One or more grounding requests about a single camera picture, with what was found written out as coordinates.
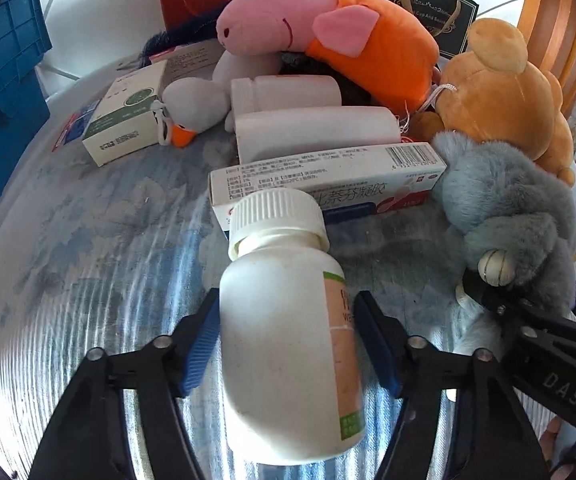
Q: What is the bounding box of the grey elephant plush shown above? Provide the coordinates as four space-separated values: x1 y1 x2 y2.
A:
430 130 576 361

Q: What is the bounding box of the pink pig plush orange dress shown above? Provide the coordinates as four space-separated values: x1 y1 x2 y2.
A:
216 0 440 116

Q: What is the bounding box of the white bottle with green label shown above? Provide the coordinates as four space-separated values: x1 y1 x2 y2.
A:
218 187 367 466

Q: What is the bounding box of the long white medicine box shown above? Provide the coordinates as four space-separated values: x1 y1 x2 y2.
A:
209 142 448 241

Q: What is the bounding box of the small plain white bottle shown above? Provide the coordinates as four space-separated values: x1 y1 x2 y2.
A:
230 75 343 116

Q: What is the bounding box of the person's right hand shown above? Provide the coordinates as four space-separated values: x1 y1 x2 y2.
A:
538 417 576 480

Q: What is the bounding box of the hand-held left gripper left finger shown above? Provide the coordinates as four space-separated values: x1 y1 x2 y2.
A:
28 287 221 480

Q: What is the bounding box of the light blue bed sheet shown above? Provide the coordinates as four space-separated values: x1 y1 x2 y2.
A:
0 55 576 480

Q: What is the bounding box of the brown bear plush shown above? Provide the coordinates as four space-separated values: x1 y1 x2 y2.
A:
410 17 576 186

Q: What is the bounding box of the wooden door frame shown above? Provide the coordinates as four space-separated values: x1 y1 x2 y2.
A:
515 0 576 201

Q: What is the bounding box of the white and green medicine box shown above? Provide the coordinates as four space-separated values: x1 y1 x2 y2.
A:
82 63 166 167

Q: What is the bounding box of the white printed medicine box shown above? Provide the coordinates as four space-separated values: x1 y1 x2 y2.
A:
150 40 224 96

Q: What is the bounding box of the large plain white bottle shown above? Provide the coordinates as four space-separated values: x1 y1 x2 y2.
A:
233 106 401 163

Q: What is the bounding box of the white goose plush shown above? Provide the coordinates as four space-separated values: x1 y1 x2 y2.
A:
160 52 281 148

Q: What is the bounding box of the blue plastic storage crate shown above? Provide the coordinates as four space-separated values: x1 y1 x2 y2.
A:
0 0 54 281

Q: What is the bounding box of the black gift box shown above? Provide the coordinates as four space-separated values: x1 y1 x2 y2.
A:
350 0 480 61

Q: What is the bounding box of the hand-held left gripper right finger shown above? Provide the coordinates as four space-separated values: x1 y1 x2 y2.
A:
355 290 549 480

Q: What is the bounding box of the blue and white card packet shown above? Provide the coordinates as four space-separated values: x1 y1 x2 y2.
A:
50 105 101 153

